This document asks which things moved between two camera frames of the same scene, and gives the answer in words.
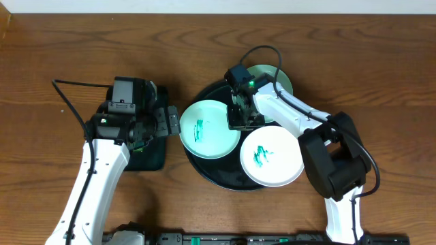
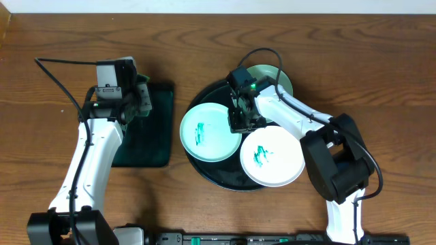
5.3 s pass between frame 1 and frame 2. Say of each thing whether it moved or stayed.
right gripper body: stayed
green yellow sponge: moved
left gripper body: moved
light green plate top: stayed
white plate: stayed
